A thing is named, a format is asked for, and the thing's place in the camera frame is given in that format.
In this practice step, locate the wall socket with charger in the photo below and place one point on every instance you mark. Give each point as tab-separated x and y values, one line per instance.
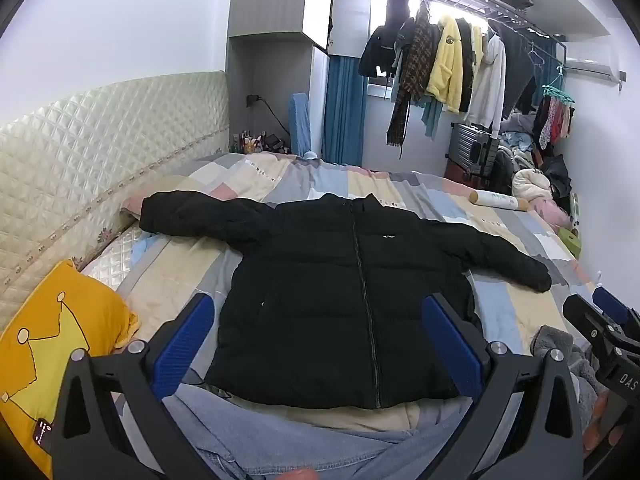
252	100

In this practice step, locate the pile of clothes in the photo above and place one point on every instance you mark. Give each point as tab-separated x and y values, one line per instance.
555	175

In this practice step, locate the black puffer jacket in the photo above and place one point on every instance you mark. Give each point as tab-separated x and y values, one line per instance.
320	290

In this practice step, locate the white hoodie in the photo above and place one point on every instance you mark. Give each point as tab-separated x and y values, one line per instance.
490	90

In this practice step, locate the person's jeans legs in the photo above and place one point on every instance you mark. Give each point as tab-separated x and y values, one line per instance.
300	440

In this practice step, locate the patchwork quilt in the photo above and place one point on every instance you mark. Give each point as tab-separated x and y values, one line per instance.
500	310

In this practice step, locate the blue curtain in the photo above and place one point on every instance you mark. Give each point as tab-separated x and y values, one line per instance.
547	62
345	110

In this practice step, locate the white paper roll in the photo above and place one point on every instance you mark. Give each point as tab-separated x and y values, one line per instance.
497	200

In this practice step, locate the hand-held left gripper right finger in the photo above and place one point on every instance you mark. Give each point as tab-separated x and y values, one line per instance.
452	346

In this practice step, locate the cream plush cushion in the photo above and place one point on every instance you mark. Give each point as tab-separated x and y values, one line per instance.
531	185

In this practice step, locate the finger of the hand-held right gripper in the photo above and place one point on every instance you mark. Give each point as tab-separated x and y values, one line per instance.
612	305
580	311

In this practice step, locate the silver suitcase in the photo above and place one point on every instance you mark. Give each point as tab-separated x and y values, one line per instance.
467	147

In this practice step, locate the small hanging garments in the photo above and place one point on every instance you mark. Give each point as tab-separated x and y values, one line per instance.
552	122

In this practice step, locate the yellow pillow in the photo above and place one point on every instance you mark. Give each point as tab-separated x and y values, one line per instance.
55	340

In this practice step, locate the cream quilted headboard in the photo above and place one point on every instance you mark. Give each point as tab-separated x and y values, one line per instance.
75	170

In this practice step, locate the hanging black short jacket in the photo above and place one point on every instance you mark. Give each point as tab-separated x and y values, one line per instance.
377	52

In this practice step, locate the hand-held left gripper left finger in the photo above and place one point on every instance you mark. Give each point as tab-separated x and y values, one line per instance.
182	346

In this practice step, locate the grey cardboard box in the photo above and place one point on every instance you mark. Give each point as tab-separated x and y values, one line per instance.
272	15

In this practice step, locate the blue fabric cover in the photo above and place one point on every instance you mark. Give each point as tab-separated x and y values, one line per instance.
300	125

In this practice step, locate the white air conditioner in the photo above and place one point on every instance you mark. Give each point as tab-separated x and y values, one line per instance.
592	62

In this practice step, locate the teal hanging garment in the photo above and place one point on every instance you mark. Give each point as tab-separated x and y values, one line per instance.
431	117

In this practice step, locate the small black device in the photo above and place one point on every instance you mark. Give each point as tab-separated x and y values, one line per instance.
43	431

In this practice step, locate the cream quilted pad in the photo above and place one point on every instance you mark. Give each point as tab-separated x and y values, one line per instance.
117	260

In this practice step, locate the metal clothes rack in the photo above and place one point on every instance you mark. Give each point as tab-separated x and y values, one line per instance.
475	0

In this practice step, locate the cluster of cosmetic bottles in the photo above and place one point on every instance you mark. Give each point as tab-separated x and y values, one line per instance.
255	142

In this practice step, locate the brown checked coat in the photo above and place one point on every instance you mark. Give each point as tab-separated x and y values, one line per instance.
415	70

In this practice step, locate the green clip hanger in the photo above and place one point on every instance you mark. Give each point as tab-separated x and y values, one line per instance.
557	91

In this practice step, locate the green item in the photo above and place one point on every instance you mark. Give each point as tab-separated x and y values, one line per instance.
571	242

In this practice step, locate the dark grey hanging coat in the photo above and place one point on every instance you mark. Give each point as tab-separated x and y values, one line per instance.
517	70

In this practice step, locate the hanging black pants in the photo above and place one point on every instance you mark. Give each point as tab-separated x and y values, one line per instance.
399	5

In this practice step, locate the hanging black garment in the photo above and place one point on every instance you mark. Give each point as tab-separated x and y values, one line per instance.
466	65

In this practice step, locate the grey fleece garment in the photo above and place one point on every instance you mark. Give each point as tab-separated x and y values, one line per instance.
555	350

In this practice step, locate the pink plush item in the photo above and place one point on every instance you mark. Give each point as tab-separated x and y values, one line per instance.
552	212

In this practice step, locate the yellow fleece jacket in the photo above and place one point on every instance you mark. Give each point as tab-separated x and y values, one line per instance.
450	70

